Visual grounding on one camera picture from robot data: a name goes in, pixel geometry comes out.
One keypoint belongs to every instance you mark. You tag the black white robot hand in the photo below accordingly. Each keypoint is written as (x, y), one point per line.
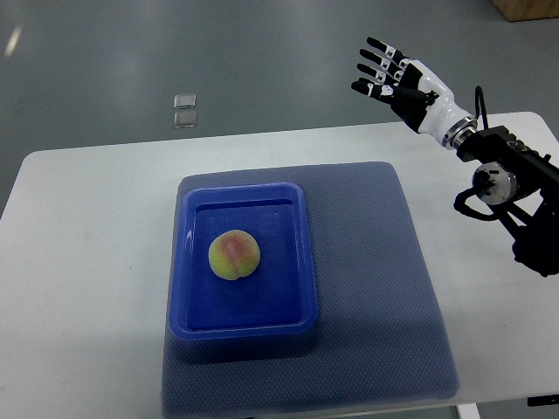
(414, 93)

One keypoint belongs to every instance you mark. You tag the yellow red peach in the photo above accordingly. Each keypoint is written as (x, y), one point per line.
(233, 255)

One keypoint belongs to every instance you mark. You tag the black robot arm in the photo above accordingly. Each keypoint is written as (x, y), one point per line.
(517, 187)

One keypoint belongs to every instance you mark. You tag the upper floor socket plate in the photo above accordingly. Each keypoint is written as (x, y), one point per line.
(185, 101)

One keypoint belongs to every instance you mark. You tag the wooden box corner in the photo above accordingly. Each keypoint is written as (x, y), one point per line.
(527, 10)

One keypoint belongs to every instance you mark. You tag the blue plastic tray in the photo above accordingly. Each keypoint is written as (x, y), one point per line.
(278, 299)

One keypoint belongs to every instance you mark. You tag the blue textured mat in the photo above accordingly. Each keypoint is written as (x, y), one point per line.
(379, 338)

